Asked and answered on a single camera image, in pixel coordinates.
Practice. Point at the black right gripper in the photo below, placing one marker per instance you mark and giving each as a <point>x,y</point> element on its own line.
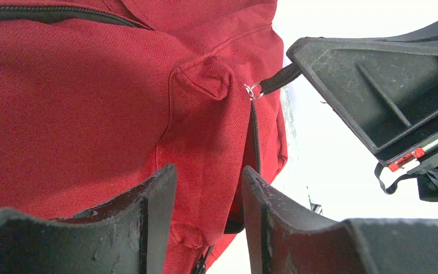
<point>386,92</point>

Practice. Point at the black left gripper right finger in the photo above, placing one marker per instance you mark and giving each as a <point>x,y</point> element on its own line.
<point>286,237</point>

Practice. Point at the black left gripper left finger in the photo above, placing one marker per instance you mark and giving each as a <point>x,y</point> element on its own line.
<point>127,234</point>

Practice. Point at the red student backpack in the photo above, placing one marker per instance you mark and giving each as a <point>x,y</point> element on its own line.
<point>96,96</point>

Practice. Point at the aluminium frame rail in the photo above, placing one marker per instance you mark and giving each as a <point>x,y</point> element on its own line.
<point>315,200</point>

